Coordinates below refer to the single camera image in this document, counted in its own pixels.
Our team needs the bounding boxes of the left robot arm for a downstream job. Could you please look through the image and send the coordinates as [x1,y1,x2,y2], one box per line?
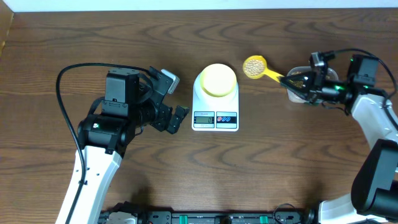
[56,63,190,223]

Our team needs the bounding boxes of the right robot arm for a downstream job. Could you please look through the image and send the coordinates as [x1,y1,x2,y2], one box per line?
[279,49,397,223]

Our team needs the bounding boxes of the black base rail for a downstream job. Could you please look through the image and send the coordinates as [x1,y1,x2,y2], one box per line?
[98,211,315,224]

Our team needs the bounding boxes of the soybeans in scoop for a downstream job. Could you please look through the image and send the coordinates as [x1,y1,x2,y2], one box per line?
[243,59,265,77]

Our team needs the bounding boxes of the soybeans in container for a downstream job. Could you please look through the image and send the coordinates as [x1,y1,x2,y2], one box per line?
[291,70,334,88]

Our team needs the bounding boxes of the pale yellow bowl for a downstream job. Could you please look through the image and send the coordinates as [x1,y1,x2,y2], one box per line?
[200,63,237,97]

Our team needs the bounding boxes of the yellow measuring scoop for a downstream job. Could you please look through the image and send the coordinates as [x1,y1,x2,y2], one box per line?
[243,55,283,83]

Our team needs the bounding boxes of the white digital kitchen scale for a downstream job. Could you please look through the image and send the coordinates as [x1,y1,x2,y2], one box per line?
[192,75,239,132]

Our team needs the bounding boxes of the clear plastic container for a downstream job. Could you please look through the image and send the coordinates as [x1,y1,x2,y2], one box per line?
[287,66,339,103]

